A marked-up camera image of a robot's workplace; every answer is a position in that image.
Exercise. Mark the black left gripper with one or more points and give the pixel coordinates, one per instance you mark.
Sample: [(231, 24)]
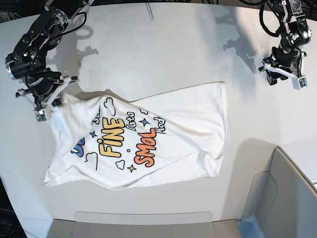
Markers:
[(283, 65)]

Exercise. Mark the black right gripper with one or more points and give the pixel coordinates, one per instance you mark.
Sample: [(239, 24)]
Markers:
[(44, 88)]

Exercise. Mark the white printed t-shirt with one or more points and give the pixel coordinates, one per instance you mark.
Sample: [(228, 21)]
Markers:
[(171, 137)]

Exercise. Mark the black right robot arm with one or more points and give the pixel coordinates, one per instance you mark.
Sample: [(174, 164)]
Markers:
[(27, 62)]

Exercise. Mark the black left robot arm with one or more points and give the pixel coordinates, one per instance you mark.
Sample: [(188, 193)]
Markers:
[(293, 28)]

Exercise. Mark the grey cardboard box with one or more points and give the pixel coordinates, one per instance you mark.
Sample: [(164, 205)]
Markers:
[(282, 203)]

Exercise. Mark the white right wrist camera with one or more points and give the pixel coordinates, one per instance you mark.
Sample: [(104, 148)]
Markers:
[(41, 115)]

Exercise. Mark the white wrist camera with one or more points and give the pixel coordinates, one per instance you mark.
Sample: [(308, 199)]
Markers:
[(41, 115), (299, 82)]

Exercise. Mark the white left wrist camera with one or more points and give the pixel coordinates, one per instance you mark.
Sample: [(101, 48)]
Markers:
[(299, 82)]

